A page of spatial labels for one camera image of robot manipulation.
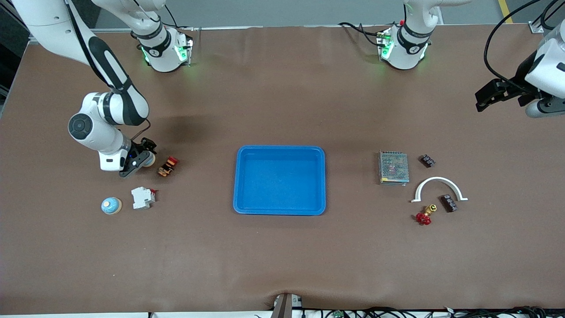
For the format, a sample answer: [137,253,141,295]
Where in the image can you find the white circuit breaker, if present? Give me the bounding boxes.
[131,186,157,210]

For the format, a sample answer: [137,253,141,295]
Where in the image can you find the white arched pipe clamp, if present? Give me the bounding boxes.
[411,177,469,204]

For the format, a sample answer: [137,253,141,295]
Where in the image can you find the metal mesh power supply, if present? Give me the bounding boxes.
[378,151,410,186]

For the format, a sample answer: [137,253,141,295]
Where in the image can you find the blue plastic tray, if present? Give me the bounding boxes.
[233,145,327,216]

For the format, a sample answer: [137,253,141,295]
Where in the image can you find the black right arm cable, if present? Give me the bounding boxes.
[66,0,151,143]

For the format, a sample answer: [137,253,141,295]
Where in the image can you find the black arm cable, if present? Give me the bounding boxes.
[484,0,544,94]
[66,0,151,143]

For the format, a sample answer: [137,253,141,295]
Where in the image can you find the red orange emergency switch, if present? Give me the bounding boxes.
[158,156,179,177]

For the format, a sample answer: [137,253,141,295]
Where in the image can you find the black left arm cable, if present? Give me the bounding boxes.
[484,0,544,94]

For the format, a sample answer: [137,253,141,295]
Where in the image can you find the black hanging cables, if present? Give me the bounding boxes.
[540,0,562,21]

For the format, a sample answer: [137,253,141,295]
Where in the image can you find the thin black base cable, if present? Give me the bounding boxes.
[163,2,196,31]

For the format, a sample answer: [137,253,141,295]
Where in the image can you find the brass valve red handle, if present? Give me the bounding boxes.
[415,204,438,226]

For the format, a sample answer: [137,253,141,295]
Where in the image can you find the grey metal mount post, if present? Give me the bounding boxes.
[271,293,303,318]

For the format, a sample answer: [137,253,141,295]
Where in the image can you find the black tangled cables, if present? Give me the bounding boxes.
[305,306,565,318]

